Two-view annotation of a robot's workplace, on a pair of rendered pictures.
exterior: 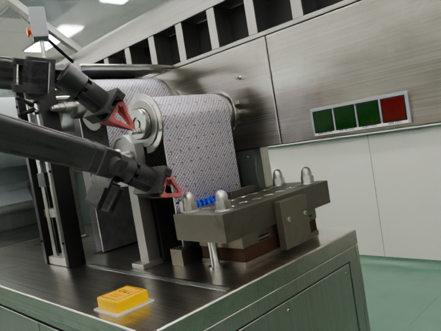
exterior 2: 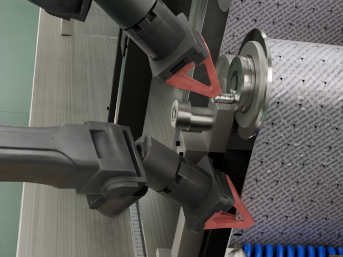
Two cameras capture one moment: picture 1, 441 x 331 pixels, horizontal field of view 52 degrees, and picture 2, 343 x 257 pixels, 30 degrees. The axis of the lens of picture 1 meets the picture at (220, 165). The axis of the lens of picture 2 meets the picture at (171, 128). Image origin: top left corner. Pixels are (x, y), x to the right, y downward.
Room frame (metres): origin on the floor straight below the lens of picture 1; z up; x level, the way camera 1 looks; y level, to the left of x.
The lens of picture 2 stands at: (0.39, -0.15, 1.60)
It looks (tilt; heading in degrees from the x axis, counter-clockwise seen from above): 29 degrees down; 31
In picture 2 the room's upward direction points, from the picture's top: 11 degrees clockwise
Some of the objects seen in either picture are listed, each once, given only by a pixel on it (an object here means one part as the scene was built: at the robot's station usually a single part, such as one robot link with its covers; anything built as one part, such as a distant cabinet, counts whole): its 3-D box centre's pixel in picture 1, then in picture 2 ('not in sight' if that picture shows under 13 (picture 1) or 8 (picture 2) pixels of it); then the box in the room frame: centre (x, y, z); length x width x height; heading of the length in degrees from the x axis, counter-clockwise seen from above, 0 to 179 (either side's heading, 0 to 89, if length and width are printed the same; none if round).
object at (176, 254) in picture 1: (218, 241); not in sight; (1.15, 0.04, 0.92); 0.28 x 0.04 x 0.04; 134
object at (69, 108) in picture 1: (62, 108); not in sight; (1.23, 0.40, 1.33); 0.06 x 0.03 x 0.03; 134
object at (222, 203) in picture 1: (222, 199); not in sight; (0.95, 0.01, 1.05); 0.04 x 0.04 x 0.04
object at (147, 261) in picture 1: (136, 205); (191, 188); (1.11, 0.22, 1.05); 0.06 x 0.05 x 0.31; 134
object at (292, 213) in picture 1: (294, 220); not in sight; (1.04, -0.15, 0.96); 0.10 x 0.03 x 0.11; 134
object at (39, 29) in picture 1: (35, 24); not in sight; (1.52, 0.53, 1.66); 0.07 x 0.07 x 0.10; 22
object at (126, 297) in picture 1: (123, 299); not in sight; (0.83, 0.22, 0.91); 0.07 x 0.07 x 0.02; 44
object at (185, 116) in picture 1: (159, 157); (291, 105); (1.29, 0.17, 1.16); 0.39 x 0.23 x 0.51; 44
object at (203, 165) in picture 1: (205, 171); (320, 203); (1.15, 0.04, 1.11); 0.23 x 0.01 x 0.18; 134
